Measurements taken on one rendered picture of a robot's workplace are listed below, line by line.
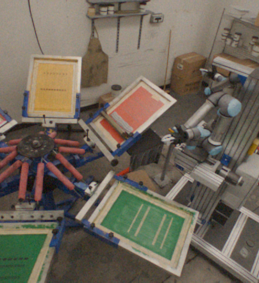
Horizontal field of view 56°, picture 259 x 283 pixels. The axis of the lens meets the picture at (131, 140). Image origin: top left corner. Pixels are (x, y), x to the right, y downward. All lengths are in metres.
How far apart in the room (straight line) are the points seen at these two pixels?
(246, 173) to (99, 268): 1.80
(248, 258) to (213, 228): 0.45
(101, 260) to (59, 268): 0.45
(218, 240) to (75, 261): 1.62
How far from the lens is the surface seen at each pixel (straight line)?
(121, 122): 2.51
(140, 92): 2.67
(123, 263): 2.98
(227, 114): 1.95
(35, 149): 2.17
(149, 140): 2.82
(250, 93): 2.10
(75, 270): 2.96
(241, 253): 3.14
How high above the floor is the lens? 2.76
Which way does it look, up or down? 41 degrees down
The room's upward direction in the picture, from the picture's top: 7 degrees clockwise
